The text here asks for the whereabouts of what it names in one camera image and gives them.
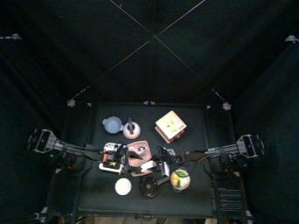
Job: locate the white round plate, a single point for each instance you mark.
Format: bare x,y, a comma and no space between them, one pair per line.
123,186

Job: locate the silver frame middle bracket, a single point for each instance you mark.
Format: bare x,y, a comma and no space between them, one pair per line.
149,102

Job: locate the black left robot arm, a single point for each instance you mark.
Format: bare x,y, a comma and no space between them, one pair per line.
58,144

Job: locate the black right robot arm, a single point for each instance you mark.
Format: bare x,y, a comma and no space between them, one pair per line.
230,150

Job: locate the dark toy food piece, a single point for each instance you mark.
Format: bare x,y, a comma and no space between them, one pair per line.
142,150

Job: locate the black round pan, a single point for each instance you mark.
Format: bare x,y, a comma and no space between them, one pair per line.
150,186

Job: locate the pink tray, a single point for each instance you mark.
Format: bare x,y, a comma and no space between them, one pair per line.
141,163

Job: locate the white printed label sheet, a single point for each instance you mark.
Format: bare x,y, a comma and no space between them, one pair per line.
230,199

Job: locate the blue pot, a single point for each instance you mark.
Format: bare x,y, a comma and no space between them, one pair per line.
113,125

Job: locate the bowl with toy food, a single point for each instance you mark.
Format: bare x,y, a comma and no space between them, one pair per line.
179,179

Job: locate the silver frame corner bracket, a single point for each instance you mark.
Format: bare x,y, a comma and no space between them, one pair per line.
71,102
226,106
292,38
14,37

